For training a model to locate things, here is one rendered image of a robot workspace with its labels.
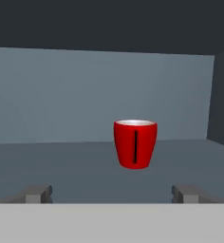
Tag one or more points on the red mug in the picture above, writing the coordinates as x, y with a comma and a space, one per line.
126, 145

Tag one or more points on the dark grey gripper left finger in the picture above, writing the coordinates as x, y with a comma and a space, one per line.
38, 193

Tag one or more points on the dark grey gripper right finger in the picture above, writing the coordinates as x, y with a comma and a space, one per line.
185, 193

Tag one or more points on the grey cabinet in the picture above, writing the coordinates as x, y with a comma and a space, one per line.
85, 95

